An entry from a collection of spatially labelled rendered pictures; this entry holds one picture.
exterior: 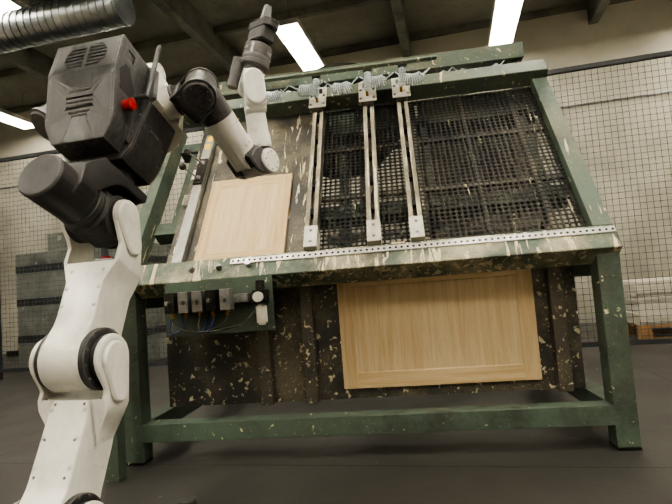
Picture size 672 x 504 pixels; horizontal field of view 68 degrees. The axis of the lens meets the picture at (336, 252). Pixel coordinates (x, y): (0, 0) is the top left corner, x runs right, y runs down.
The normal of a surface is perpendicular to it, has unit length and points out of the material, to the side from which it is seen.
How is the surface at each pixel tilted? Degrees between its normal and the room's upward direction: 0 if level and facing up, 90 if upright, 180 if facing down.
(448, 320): 90
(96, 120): 83
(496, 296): 90
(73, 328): 51
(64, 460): 64
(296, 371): 90
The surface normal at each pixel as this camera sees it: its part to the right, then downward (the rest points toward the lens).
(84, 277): -0.24, -0.46
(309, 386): -0.14, -0.06
